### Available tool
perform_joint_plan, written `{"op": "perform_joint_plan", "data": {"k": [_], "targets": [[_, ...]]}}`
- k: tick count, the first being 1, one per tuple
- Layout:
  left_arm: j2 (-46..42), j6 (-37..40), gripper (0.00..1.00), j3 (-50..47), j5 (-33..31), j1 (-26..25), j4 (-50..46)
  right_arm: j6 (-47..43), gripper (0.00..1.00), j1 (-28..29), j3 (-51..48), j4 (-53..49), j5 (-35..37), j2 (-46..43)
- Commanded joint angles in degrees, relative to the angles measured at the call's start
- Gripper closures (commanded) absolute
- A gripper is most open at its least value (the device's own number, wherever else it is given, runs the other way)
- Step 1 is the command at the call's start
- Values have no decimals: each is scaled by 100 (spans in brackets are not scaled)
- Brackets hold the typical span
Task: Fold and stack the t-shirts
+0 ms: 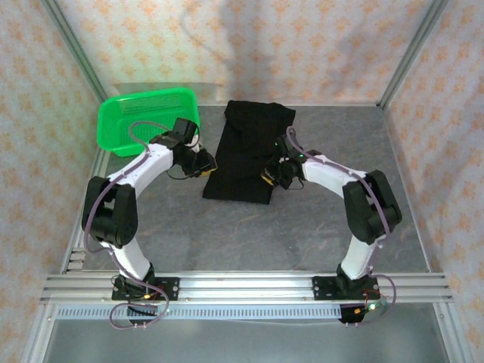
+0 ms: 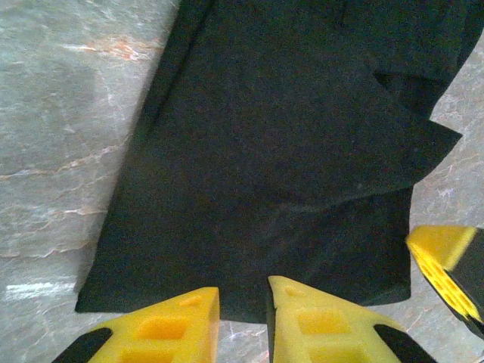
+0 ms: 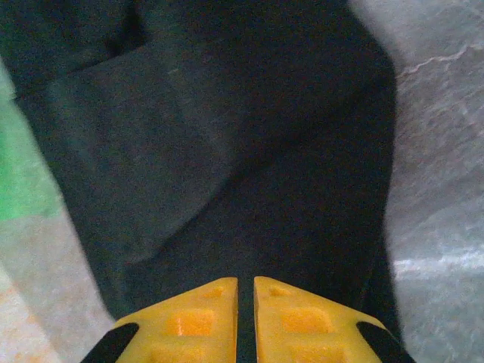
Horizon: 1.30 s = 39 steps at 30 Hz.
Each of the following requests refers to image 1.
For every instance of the aluminium lower frame rail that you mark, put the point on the aluminium lower frame rail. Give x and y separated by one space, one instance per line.
450 332
38 336

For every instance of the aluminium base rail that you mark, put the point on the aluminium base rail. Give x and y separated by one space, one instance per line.
246 287

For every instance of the black t-shirt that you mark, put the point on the black t-shirt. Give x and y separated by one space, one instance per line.
242 151

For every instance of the green plastic basket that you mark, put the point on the green plastic basket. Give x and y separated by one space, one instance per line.
109 128

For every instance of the aluminium frame post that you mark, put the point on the aluminium frame post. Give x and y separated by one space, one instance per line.
417 45
74 45

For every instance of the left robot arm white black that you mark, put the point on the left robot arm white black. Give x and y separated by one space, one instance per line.
132 261

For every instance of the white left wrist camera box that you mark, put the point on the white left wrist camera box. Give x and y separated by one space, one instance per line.
195 143

